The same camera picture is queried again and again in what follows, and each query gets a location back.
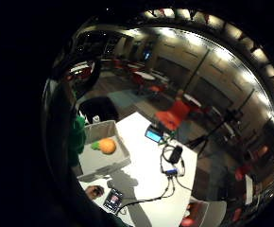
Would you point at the black power bank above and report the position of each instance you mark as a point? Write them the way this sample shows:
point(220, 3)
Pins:
point(175, 154)

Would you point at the black smartphone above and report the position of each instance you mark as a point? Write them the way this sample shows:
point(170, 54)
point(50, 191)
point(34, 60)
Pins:
point(113, 200)

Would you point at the blue usb hub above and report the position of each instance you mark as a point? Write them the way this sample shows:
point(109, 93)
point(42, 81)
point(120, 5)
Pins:
point(171, 172)

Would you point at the round white table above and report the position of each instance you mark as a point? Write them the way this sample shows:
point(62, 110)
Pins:
point(144, 75)

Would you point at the small device with blue screen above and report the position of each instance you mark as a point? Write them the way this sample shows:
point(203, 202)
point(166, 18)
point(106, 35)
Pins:
point(153, 134)

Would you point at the orange toy fruit green leaves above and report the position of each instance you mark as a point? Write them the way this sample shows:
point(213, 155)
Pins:
point(105, 146)

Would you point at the grey fabric storage box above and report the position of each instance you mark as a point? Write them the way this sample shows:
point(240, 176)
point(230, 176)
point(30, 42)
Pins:
point(103, 151)

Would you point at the black office chair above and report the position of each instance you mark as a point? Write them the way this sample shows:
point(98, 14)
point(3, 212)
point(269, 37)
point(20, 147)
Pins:
point(98, 108)

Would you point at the white bottle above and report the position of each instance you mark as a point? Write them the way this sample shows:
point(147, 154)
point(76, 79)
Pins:
point(96, 119)

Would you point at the green soft toy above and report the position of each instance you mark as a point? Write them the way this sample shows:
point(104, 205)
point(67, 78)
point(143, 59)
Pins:
point(77, 136)

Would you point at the black tripod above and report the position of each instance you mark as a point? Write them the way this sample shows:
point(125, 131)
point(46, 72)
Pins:
point(215, 129)

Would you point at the red chair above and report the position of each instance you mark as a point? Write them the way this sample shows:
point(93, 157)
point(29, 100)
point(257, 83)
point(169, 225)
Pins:
point(173, 115)

